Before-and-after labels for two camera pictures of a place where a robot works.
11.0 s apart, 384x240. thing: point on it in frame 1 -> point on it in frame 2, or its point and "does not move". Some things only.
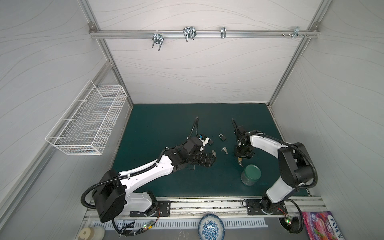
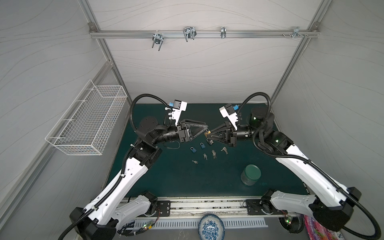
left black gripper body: (201, 159) -> (180, 134)
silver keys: (225, 150) does not move
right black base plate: (256, 206) does not move
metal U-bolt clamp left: (158, 38) does not move
